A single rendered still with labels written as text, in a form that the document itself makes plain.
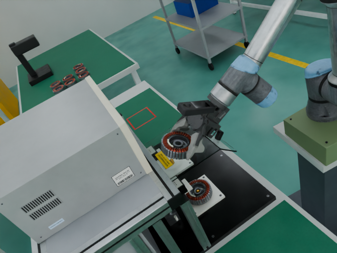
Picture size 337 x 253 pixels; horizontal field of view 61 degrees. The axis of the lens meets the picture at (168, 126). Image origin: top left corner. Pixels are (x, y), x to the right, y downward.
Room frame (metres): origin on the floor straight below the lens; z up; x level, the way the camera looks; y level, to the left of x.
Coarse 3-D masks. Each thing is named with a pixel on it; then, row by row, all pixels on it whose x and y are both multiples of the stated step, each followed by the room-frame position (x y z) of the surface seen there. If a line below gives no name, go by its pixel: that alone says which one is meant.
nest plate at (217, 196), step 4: (204, 176) 0.84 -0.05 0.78; (208, 180) 0.81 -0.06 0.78; (212, 184) 0.78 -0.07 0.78; (212, 188) 0.77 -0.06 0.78; (216, 188) 0.76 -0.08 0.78; (212, 192) 0.75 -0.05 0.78; (216, 192) 0.74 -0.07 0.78; (220, 192) 0.73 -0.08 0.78; (212, 196) 0.73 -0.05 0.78; (216, 196) 0.72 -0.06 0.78; (220, 196) 0.71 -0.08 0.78; (224, 196) 0.71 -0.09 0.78; (212, 200) 0.71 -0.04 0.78; (216, 200) 0.70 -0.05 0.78; (220, 200) 0.70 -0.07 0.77; (200, 204) 0.72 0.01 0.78; (204, 204) 0.71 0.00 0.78; (208, 204) 0.70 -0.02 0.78; (212, 204) 0.69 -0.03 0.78; (196, 208) 0.71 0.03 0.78; (200, 208) 0.70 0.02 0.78; (204, 208) 0.69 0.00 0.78; (208, 208) 0.69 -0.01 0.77; (196, 212) 0.69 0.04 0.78; (200, 212) 0.68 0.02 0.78
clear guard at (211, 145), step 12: (168, 132) 0.87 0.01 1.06; (192, 132) 0.81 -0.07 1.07; (144, 144) 0.86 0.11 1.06; (156, 144) 0.83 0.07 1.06; (204, 144) 0.72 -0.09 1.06; (216, 144) 0.70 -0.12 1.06; (228, 144) 0.73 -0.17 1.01; (192, 156) 0.69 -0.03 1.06; (204, 156) 0.67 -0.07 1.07; (168, 168) 0.69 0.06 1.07; (180, 168) 0.66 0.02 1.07; (192, 168) 0.65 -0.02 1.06
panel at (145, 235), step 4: (144, 232) 0.56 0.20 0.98; (148, 232) 0.65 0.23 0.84; (140, 236) 0.50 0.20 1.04; (144, 236) 0.50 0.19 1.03; (148, 236) 0.58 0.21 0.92; (144, 240) 0.50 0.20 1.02; (148, 240) 0.52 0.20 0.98; (152, 240) 0.61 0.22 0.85; (148, 244) 0.50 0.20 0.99; (152, 244) 0.54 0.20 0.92; (156, 244) 0.64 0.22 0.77; (152, 248) 0.50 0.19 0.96; (156, 248) 0.56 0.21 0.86; (152, 252) 0.50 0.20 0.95; (156, 252) 0.51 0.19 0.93; (160, 252) 0.59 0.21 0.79
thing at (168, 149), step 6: (174, 132) 0.76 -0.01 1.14; (180, 132) 0.76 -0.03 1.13; (162, 138) 0.74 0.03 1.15; (168, 138) 0.73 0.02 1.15; (174, 138) 0.74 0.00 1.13; (180, 138) 0.74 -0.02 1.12; (186, 138) 0.72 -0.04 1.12; (162, 144) 0.71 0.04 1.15; (168, 144) 0.70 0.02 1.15; (174, 144) 0.71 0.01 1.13; (180, 144) 0.72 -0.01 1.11; (186, 144) 0.72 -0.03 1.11; (162, 150) 0.70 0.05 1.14; (168, 150) 0.68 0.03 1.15; (174, 150) 0.67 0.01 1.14; (180, 150) 0.67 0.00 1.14; (186, 150) 0.67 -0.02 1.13; (168, 156) 0.68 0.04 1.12; (174, 156) 0.66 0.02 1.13; (180, 156) 0.66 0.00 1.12
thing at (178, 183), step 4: (176, 180) 0.76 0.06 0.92; (180, 180) 0.75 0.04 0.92; (184, 180) 0.78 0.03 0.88; (176, 184) 0.74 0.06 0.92; (180, 184) 0.73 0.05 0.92; (184, 184) 0.72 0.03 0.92; (188, 184) 0.75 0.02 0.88; (180, 188) 0.72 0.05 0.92; (184, 188) 0.72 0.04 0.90; (188, 188) 0.73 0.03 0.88; (192, 188) 0.73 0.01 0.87; (184, 192) 0.72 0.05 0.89
